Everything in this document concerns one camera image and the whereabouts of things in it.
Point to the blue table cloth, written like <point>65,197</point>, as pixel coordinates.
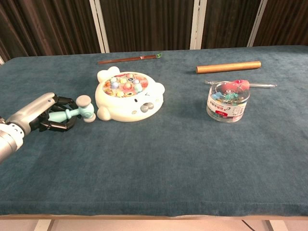
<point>154,156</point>

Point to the white frame post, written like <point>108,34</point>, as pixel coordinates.
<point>197,24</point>
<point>99,29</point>
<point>256,24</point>

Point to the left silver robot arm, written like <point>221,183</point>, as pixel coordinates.
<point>9,142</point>

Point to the light blue toy hammer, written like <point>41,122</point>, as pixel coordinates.
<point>85,110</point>

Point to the white frame beam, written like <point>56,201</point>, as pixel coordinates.
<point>1,60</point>

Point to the wooden rolling pin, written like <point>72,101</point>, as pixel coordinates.
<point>228,67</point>

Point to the white table leg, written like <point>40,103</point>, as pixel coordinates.
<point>44,225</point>
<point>276,226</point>

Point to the left black-fingered robot hand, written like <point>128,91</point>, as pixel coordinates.
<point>31,108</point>

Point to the brown chopsticks in clear wrapper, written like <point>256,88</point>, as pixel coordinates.
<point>125,59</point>

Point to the clear jar of binder clips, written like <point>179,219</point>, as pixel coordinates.
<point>226,110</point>

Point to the white bear whack-a-mole toy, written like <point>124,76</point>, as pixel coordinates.
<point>125,108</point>

